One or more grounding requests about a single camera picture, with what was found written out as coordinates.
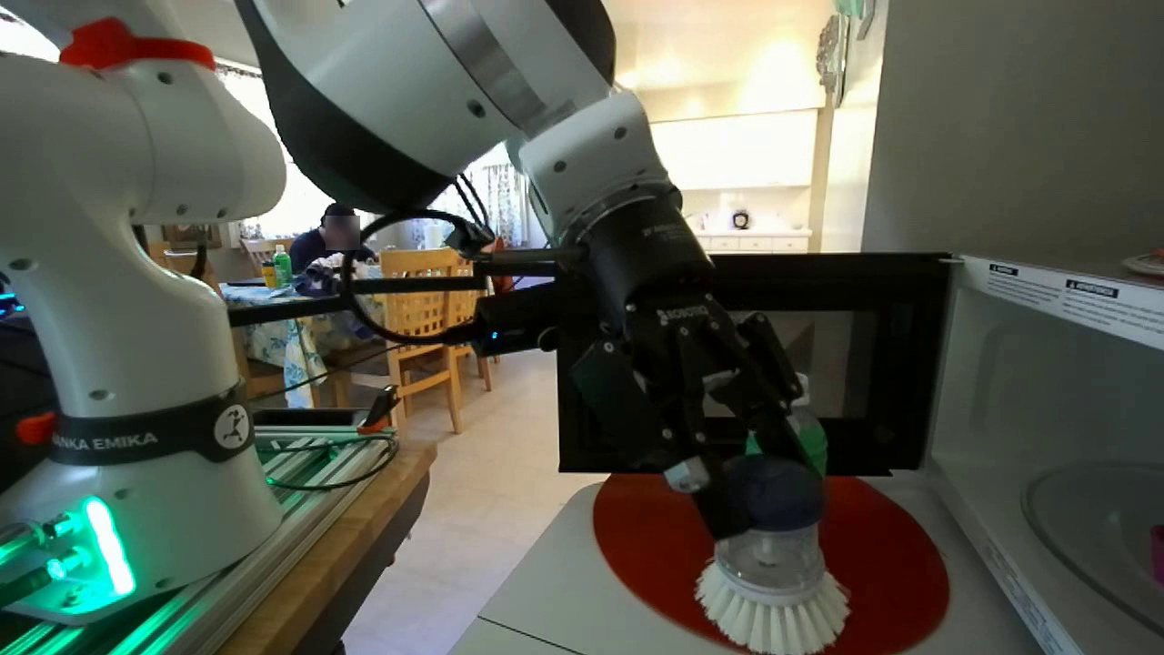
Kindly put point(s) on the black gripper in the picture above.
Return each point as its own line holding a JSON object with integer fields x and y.
{"x": 667, "y": 374}

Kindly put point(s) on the white bristled palm brush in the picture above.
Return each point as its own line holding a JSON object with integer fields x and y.
{"x": 770, "y": 593}

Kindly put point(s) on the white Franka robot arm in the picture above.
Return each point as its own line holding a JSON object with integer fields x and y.
{"x": 122, "y": 304}

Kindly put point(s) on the red round mat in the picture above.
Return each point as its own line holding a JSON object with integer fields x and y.
{"x": 886, "y": 568}

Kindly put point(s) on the narrow wooden dining chair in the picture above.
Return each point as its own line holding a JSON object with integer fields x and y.
{"x": 479, "y": 363}

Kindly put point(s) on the white microwave body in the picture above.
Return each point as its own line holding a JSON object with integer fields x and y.
{"x": 1058, "y": 386}

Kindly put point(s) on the glass microwave turntable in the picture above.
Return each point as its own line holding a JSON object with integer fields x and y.
{"x": 1095, "y": 538}

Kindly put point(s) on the large wooden dining chair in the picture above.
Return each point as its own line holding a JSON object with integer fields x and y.
{"x": 424, "y": 363}

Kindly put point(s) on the wooden work table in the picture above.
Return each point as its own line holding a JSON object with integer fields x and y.
{"x": 367, "y": 533}

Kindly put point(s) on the cluttered dining table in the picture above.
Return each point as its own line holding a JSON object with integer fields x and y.
{"x": 294, "y": 349}

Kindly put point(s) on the seated person in cap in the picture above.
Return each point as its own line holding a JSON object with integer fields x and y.
{"x": 323, "y": 241}

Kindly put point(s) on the small green bottle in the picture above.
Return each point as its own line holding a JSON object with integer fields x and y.
{"x": 283, "y": 270}

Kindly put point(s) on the round wall clock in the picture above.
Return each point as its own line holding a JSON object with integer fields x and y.
{"x": 739, "y": 218}

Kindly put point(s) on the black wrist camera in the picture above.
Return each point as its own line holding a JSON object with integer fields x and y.
{"x": 522, "y": 321}

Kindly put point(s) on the white kitchen wall cabinets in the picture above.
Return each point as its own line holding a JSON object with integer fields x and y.
{"x": 751, "y": 146}

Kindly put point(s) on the aluminium rail base plate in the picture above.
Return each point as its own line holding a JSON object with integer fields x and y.
{"x": 241, "y": 568}

